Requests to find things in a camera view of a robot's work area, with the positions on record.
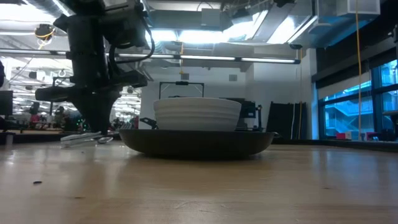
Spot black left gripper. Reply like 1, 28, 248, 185
34, 12, 149, 136

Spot spoon with teal handle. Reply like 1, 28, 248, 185
60, 131, 115, 148

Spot white ribbed bowl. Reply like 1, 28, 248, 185
152, 96, 243, 133

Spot black round plate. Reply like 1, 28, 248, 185
118, 128, 278, 158

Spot black monitor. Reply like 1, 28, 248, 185
0, 90, 14, 118

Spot long ceiling light bar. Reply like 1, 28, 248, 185
0, 48, 302, 65

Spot black leaning panels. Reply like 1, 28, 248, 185
266, 101, 308, 141

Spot pink box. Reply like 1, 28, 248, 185
335, 131, 353, 141

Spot black frame bracket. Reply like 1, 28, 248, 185
239, 100, 264, 132
139, 116, 159, 130

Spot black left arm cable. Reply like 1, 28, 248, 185
107, 17, 155, 65

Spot black background rig frame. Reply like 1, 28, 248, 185
158, 80, 205, 101

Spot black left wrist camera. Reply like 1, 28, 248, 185
101, 0, 149, 49

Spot yellow cable reel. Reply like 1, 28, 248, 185
33, 23, 57, 42

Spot short yellow hanging cable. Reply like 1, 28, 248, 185
178, 42, 186, 75

